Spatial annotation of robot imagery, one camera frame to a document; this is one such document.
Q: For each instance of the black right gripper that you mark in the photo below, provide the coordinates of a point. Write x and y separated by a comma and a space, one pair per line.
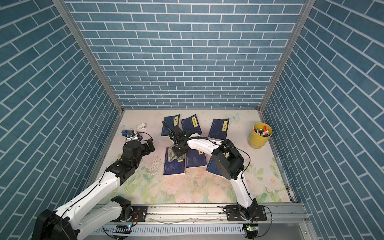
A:
177, 153

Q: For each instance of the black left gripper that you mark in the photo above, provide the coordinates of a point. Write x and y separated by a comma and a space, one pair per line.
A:
144, 146

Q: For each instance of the blue book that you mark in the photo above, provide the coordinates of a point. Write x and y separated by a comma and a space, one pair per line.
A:
191, 126
195, 159
212, 168
171, 122
219, 129
174, 168

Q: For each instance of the grey striped cloth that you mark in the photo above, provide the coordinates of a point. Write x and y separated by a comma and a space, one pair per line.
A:
172, 156

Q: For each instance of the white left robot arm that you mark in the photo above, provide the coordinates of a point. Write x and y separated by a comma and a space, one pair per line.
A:
73, 221

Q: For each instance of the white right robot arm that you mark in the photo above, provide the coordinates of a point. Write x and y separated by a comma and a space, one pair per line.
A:
229, 162

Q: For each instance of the blue black stapler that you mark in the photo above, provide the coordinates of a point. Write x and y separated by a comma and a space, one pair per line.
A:
128, 133

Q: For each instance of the yellow pen cup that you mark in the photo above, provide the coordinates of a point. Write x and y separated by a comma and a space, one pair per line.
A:
256, 141

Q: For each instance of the pens in cup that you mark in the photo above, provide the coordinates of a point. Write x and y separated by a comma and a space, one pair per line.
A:
263, 132

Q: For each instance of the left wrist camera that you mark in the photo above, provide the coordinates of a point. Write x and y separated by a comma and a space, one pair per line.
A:
137, 137

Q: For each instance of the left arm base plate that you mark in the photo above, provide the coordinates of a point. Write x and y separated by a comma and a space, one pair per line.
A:
138, 213

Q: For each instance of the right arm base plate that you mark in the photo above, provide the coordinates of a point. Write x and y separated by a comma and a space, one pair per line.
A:
236, 213

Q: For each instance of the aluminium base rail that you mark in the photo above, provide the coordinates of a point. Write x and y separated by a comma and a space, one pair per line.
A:
171, 214

